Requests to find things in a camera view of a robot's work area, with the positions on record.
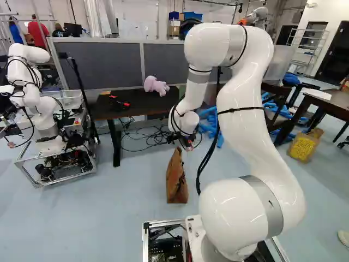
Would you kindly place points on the black tool with orange parts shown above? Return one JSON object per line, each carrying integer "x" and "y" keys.
{"x": 118, "y": 103}

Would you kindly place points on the grey partition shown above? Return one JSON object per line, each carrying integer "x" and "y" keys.
{"x": 109, "y": 65}

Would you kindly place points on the pink plush toy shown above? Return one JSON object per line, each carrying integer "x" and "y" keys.
{"x": 154, "y": 85}

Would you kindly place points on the yellow sticky note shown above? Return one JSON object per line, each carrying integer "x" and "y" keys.
{"x": 105, "y": 93}

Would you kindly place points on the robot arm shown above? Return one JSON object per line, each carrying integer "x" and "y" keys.
{"x": 245, "y": 114}

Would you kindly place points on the dark brown table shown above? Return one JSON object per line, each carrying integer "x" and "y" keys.
{"x": 331, "y": 102}

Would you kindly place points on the blue foam tube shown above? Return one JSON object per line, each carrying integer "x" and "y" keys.
{"x": 221, "y": 140}
{"x": 208, "y": 130}

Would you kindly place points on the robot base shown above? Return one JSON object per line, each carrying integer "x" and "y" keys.
{"x": 163, "y": 243}

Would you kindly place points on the person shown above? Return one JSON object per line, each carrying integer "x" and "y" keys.
{"x": 36, "y": 31}

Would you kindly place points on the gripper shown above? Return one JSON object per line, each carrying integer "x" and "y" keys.
{"x": 178, "y": 136}

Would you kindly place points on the white robot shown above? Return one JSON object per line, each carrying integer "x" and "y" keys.
{"x": 30, "y": 95}

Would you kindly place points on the black table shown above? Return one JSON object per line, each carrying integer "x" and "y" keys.
{"x": 144, "y": 102}

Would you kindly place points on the brown paper bag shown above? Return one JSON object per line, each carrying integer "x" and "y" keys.
{"x": 177, "y": 180}

